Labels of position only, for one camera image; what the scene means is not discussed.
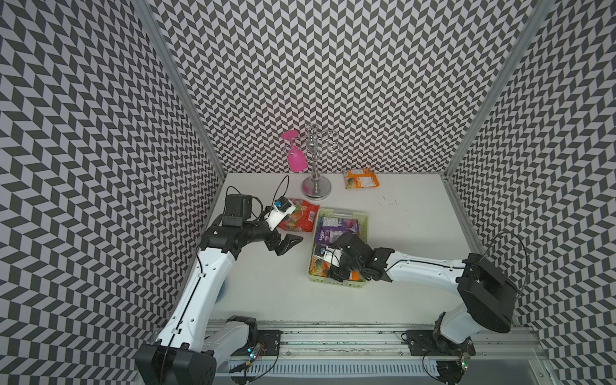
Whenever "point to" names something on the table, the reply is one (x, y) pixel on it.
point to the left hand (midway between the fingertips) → (290, 229)
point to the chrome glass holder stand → (317, 187)
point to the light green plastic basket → (354, 213)
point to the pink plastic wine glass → (297, 160)
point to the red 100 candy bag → (303, 218)
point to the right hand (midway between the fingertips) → (331, 259)
